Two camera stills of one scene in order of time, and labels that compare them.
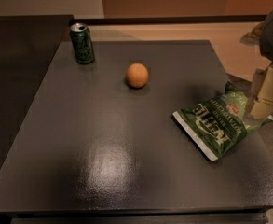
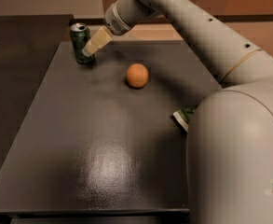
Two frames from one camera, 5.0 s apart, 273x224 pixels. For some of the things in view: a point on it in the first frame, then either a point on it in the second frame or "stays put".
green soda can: (82, 43) stays put
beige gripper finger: (268, 91) to (116, 23)
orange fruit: (137, 76) stays put
